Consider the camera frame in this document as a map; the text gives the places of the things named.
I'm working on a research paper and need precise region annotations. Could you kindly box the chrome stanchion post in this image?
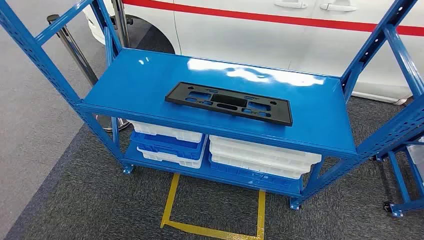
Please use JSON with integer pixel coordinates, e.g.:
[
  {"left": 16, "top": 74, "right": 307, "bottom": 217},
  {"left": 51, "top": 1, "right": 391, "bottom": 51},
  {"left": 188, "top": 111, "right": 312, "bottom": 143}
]
[
  {"left": 110, "top": 0, "right": 132, "bottom": 49},
  {"left": 46, "top": 13, "right": 131, "bottom": 133}
]

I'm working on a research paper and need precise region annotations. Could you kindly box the black plastic plate frame part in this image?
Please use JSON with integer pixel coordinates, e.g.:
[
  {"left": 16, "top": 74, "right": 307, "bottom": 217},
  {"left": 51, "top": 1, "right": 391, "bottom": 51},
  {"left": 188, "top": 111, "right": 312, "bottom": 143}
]
[{"left": 164, "top": 81, "right": 294, "bottom": 127}]

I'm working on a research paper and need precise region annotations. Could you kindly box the blue metal rack on casters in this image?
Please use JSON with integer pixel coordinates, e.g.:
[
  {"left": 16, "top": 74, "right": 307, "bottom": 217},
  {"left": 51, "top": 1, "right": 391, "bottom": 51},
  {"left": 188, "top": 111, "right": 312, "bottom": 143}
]
[{"left": 369, "top": 135, "right": 424, "bottom": 219}]

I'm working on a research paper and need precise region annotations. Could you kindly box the blue metal shelf rack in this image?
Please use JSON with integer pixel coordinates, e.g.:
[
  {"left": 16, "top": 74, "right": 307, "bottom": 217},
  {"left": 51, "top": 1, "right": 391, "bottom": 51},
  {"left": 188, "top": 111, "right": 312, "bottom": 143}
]
[{"left": 0, "top": 0, "right": 424, "bottom": 211}]

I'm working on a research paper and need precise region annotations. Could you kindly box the blue plastic bin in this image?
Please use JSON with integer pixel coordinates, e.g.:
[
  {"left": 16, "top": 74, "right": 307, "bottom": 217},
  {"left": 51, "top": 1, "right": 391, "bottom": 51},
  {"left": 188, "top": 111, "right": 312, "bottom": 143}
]
[{"left": 130, "top": 130, "right": 207, "bottom": 161}]

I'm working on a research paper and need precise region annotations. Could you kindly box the white car with red stripe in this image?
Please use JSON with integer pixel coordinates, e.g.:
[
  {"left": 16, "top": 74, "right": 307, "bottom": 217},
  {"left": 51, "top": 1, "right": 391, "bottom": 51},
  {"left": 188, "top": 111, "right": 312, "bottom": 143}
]
[{"left": 82, "top": 0, "right": 424, "bottom": 105}]

